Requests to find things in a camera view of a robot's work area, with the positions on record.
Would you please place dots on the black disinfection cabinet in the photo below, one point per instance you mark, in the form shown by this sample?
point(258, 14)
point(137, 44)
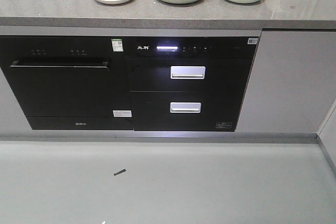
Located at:
point(228, 62)

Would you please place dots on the green energy label sticker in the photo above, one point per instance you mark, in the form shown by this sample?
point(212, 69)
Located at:
point(117, 44)

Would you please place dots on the black tape strip top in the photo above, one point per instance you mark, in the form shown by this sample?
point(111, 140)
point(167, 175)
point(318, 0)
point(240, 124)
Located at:
point(120, 172)

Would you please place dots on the black built-in dishwasher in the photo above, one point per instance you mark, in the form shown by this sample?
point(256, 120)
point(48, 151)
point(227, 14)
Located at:
point(68, 82)

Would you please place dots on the grey cabinet door right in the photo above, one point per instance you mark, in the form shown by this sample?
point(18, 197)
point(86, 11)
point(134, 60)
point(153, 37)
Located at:
point(292, 82)

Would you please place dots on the grey cabinet door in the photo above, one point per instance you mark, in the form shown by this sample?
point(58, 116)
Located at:
point(13, 120)
point(292, 82)

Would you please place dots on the grey cabinet door left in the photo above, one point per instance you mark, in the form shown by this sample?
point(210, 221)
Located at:
point(13, 120)

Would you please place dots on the grey stone countertop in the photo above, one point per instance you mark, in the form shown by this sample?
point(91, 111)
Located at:
point(204, 14)

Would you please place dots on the lower silver drawer handle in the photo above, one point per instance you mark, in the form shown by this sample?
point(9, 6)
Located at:
point(185, 107)

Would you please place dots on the silver drawer handle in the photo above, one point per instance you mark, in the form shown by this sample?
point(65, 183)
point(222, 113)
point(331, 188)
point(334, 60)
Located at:
point(185, 107)
point(187, 72)

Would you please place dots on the upper silver drawer handle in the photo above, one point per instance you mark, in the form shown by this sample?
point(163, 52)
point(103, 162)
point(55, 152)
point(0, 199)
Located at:
point(187, 72)

